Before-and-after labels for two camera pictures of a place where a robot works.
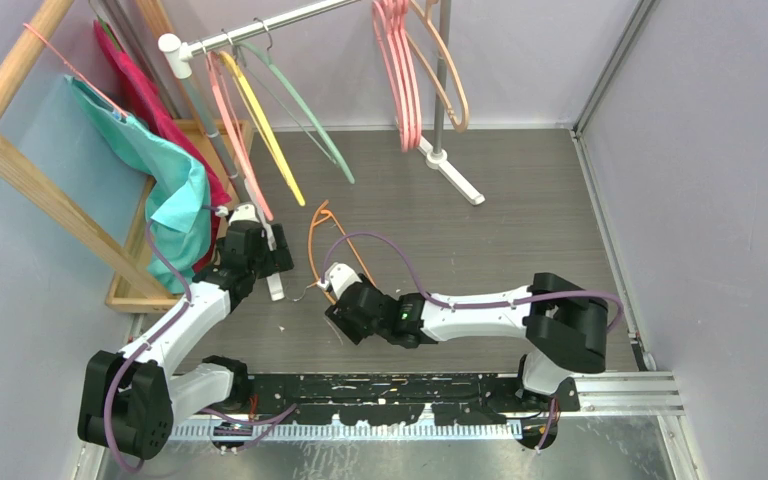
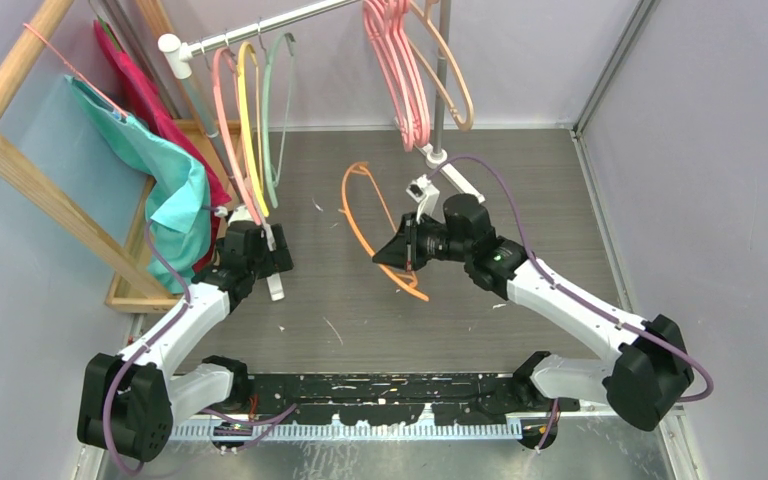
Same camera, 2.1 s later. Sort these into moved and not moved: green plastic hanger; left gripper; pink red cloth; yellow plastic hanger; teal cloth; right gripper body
Moved: green plastic hanger; right gripper body; yellow plastic hanger
Not moved: left gripper; pink red cloth; teal cloth
